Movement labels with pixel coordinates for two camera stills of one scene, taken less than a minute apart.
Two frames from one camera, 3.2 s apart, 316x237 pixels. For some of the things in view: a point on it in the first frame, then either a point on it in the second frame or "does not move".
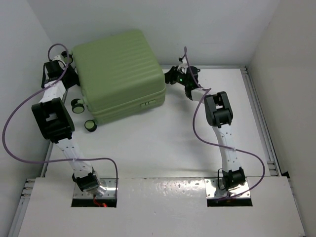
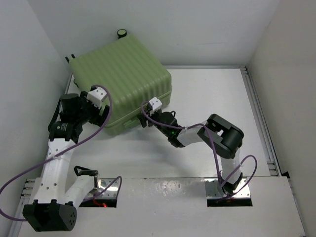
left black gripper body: x=71 y=76 → x=89 y=112
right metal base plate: x=213 y=190 does not move
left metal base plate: x=109 y=183 does not move
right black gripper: x=170 y=76 → x=144 y=119
